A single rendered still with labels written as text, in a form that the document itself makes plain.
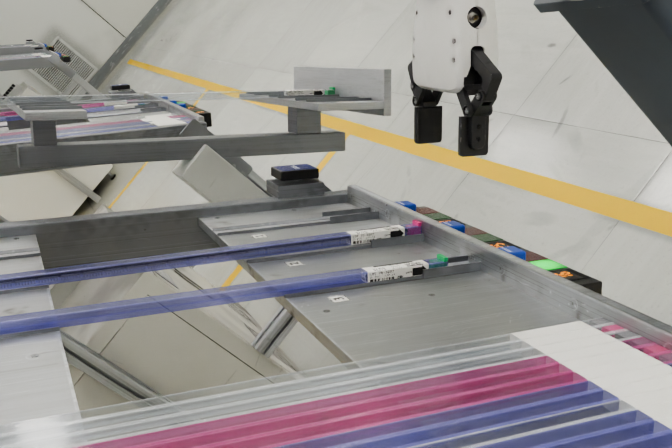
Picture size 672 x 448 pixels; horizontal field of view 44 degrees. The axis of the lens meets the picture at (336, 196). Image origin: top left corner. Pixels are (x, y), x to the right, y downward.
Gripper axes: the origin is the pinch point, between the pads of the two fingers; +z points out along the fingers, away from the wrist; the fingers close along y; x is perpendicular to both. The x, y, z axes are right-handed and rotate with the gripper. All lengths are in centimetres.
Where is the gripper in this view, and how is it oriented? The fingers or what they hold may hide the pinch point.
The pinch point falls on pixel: (449, 139)
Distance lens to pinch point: 88.2
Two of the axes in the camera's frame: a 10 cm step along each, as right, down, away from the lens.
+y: -3.8, -1.9, 9.0
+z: 0.1, 9.8, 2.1
